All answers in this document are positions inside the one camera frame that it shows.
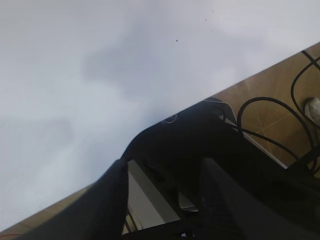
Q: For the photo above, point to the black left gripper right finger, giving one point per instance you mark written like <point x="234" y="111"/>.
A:
<point x="230" y="213"/>

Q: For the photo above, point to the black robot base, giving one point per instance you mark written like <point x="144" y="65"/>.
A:
<point x="175" y="149"/>

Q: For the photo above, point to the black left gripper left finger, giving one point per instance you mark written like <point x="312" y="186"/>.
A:
<point x="99" y="214"/>

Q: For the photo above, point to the grey white sneaker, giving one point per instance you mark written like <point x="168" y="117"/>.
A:
<point x="312" y="110"/>

